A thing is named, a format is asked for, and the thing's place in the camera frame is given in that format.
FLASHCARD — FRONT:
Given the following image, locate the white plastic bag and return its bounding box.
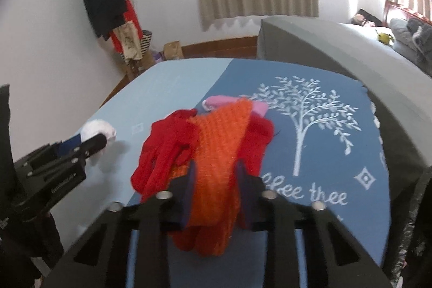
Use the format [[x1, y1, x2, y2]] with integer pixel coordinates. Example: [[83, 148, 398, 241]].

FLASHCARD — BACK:
[[80, 119, 116, 159]]

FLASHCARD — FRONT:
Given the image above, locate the red plastic bag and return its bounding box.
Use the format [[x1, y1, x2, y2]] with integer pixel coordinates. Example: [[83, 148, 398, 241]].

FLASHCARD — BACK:
[[130, 108, 275, 253]]

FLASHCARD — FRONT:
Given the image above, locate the orange foam net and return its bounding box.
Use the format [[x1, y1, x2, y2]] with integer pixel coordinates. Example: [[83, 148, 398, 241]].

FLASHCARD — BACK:
[[173, 99, 253, 257]]

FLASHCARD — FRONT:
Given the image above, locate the pink face mask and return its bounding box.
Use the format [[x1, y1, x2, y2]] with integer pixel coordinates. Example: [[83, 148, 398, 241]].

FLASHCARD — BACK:
[[201, 95, 269, 118]]

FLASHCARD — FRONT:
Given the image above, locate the light blue mattress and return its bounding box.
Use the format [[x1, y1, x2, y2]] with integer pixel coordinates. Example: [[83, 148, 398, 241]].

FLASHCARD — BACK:
[[52, 59, 231, 249]]

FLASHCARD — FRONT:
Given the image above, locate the blue tree-print blanket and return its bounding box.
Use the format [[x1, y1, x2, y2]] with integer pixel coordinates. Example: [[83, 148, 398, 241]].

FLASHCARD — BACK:
[[194, 59, 390, 263]]

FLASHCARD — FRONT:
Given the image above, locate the beige tote bag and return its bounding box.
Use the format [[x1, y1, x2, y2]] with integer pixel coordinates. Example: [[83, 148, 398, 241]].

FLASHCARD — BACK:
[[113, 21, 142, 63]]

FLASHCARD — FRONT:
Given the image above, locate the striped basket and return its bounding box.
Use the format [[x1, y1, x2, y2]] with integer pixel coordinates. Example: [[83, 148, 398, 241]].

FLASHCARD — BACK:
[[140, 30, 152, 56]]

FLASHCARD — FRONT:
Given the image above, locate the brown paper bag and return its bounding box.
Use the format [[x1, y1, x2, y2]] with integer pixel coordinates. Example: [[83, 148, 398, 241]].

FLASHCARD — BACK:
[[163, 41, 184, 61]]

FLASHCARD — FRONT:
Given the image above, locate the red hanging bag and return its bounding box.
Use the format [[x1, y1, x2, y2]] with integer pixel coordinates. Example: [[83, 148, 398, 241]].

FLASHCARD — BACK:
[[109, 0, 143, 53]]

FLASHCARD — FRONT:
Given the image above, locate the grey bed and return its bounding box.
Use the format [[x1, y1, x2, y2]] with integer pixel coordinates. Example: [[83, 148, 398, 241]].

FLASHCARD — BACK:
[[257, 15, 431, 199]]

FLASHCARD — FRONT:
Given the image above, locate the grey pillow stack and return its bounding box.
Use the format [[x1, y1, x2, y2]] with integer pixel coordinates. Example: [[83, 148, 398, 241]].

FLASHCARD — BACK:
[[390, 18, 431, 76]]

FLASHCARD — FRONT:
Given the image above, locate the yellow-green plush toy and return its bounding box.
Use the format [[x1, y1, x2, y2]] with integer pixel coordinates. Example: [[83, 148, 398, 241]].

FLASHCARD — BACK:
[[378, 33, 395, 45]]

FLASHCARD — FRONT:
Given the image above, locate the dark grey folded blanket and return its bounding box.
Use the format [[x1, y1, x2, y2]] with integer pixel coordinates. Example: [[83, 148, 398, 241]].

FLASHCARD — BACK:
[[406, 18, 431, 54]]

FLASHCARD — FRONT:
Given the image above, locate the black bag by headboard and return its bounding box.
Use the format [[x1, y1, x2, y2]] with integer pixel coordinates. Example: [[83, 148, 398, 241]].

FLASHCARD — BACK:
[[351, 9, 383, 27]]

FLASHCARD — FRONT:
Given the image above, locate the red wooden headboard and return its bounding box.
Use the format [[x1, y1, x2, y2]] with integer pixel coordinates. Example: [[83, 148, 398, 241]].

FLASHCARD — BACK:
[[382, 0, 431, 26]]

